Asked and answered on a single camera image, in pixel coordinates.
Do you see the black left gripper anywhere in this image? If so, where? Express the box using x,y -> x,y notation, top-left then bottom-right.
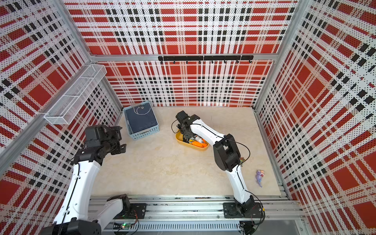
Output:
100,126 -> 126,154

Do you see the orange hot glue gun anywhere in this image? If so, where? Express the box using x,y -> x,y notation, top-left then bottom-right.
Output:
189,139 -> 208,148

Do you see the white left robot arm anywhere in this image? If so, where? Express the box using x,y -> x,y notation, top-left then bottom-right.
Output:
41,125 -> 146,235

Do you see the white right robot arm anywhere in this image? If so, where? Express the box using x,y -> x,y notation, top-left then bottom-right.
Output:
176,111 -> 265,222

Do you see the yellow plastic storage box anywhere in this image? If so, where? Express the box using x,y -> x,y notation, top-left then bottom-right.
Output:
175,132 -> 209,151

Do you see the light blue perforated basket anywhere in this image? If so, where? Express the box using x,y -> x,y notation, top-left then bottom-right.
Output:
123,101 -> 160,140

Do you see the dark blue folded cloth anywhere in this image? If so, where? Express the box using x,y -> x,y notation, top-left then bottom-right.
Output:
124,101 -> 158,134

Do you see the green circuit board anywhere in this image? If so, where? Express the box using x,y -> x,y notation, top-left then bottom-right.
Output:
113,223 -> 134,230

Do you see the purple toy figure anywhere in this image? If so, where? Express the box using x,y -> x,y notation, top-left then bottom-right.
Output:
255,169 -> 264,188

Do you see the white wire mesh shelf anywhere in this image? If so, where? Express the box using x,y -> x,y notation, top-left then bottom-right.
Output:
44,64 -> 106,125

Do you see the black wall hook rail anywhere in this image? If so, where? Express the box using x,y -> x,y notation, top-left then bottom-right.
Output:
158,55 -> 254,62

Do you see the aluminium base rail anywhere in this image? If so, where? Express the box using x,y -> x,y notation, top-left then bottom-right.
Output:
103,195 -> 311,235

